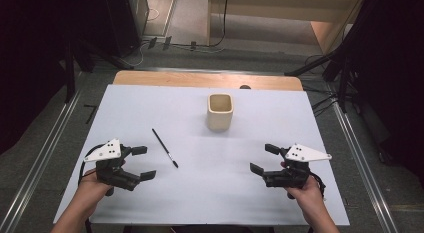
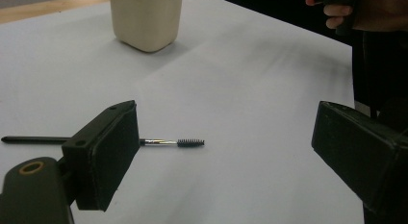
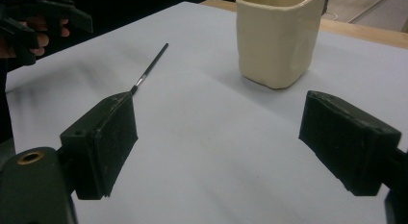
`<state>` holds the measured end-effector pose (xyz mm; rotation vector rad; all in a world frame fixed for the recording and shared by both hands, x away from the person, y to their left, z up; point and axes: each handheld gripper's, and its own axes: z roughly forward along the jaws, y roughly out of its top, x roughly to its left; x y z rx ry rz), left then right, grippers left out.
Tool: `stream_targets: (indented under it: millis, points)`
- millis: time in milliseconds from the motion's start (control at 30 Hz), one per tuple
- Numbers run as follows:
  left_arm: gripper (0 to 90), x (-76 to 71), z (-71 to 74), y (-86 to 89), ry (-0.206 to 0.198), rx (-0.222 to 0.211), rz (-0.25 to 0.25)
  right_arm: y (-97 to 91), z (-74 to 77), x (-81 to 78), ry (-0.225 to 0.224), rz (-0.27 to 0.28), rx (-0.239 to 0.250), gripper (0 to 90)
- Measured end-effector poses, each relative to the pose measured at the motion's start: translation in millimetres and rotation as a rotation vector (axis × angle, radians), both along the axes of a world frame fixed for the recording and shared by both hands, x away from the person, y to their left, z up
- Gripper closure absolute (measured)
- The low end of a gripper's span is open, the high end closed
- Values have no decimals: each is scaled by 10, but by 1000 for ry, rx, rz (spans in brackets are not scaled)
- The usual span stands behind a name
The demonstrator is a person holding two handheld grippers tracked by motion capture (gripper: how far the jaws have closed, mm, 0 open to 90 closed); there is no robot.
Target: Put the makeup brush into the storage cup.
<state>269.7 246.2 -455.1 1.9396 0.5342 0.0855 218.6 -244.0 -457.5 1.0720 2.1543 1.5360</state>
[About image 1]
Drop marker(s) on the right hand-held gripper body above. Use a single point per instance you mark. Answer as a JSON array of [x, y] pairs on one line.
[[290, 176]]

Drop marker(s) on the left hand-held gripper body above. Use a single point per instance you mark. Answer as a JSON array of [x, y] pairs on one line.
[[110, 173]]

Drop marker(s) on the black pen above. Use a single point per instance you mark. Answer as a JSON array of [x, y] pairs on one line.
[[164, 147]]

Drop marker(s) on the beige square cup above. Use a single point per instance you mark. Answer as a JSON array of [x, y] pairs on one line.
[[220, 118]]

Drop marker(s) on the person's right hand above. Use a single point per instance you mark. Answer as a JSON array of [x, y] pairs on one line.
[[306, 194]]

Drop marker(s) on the person's left hand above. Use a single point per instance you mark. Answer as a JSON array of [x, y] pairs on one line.
[[91, 189]]

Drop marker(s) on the white table sheet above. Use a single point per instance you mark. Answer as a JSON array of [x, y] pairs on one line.
[[200, 193]]

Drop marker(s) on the dark round table grommet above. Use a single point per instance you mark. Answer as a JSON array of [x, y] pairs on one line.
[[245, 87]]

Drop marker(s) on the black stand with legs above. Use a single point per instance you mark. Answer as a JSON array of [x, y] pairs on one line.
[[340, 59]]

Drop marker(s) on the dark cabinet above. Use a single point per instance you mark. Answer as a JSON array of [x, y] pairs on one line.
[[123, 23]]

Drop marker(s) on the light wooden cabinet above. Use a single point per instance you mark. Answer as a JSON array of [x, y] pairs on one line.
[[283, 6]]

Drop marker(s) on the metal floor rail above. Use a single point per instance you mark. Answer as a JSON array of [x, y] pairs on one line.
[[363, 166], [40, 166]]

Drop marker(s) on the black stand post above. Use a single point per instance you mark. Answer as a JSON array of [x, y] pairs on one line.
[[70, 73]]

